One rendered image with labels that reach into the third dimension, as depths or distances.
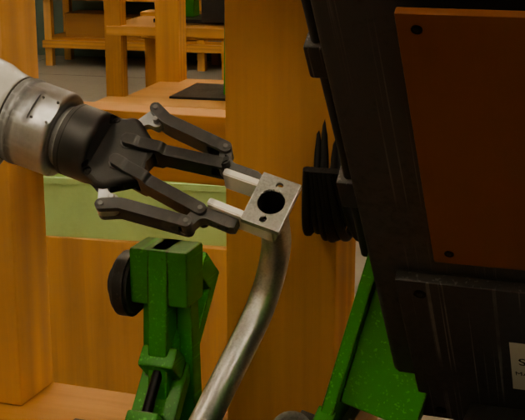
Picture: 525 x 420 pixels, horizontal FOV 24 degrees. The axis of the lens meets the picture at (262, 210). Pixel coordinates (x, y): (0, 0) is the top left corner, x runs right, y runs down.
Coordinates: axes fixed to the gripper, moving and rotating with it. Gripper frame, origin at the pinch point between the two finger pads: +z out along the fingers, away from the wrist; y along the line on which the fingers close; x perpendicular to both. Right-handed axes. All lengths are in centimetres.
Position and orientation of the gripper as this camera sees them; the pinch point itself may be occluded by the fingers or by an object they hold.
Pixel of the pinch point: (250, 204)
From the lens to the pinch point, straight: 117.4
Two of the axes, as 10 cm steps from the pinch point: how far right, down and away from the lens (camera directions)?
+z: 9.1, 3.4, -2.5
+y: 4.1, -8.2, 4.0
